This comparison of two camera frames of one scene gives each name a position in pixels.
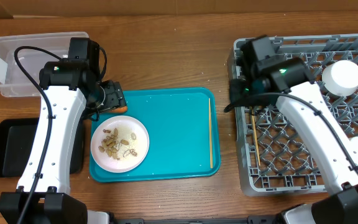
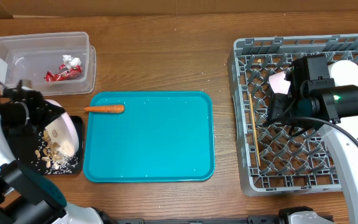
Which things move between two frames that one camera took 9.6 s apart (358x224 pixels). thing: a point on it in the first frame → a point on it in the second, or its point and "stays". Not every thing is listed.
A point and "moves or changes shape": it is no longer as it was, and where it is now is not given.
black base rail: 250,219 stays
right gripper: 237,86 → 276,112
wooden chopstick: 255,132 stays
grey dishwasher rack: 273,158 stays
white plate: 120,144 moves or changes shape
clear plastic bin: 4,74 stays
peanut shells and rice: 113,145 moves or changes shape
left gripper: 115,98 → 45,111
